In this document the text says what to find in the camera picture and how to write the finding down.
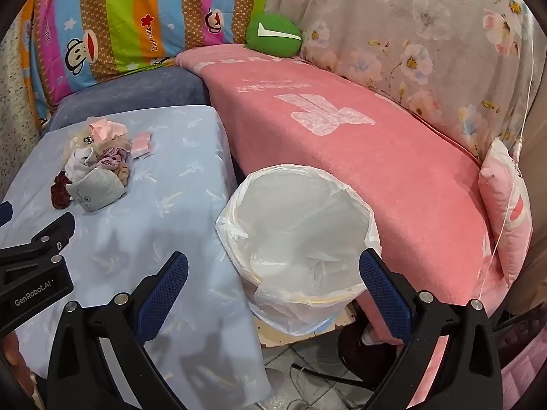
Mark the light blue tablecloth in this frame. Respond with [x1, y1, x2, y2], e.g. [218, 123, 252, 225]
[0, 105, 272, 402]

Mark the pink quilted cloth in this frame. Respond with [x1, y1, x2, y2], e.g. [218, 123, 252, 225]
[504, 346, 545, 396]

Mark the blue-grey seat cushion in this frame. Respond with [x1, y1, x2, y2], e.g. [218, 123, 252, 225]
[43, 67, 212, 135]

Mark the pink printed pillow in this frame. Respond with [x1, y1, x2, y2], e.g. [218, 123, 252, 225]
[478, 138, 534, 287]

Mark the white floor cable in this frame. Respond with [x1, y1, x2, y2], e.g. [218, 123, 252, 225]
[282, 350, 343, 410]

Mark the pile of fabric scraps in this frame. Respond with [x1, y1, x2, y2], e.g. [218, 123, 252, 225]
[50, 116, 131, 212]

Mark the dark round base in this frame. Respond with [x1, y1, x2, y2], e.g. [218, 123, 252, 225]
[337, 325, 402, 381]

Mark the grey floral cover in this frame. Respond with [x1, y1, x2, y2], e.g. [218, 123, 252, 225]
[265, 0, 537, 163]

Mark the colourful striped monkey print quilt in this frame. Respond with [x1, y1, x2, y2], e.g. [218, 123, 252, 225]
[17, 0, 272, 131]

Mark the person's left hand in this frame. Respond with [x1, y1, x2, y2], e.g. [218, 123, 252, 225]
[0, 333, 37, 400]

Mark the green round cushion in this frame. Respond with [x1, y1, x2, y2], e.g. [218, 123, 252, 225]
[245, 13, 303, 58]

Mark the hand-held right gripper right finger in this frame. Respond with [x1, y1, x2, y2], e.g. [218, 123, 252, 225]
[359, 248, 504, 410]

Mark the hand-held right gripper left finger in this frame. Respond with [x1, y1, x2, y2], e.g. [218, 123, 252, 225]
[46, 251, 189, 410]

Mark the trash bin with white liner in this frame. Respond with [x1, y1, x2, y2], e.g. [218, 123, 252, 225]
[215, 163, 382, 337]

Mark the wooden board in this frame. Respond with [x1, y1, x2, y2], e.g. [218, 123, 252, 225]
[256, 307, 355, 346]

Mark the black floor cable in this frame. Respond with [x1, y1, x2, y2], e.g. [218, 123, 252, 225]
[291, 363, 377, 389]

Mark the pale pink scrap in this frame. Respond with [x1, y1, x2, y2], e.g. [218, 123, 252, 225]
[129, 131, 155, 160]

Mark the pink blanket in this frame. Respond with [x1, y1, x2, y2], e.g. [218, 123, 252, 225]
[175, 44, 513, 346]

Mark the cream textured cloth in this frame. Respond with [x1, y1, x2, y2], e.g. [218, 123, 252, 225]
[0, 30, 43, 206]

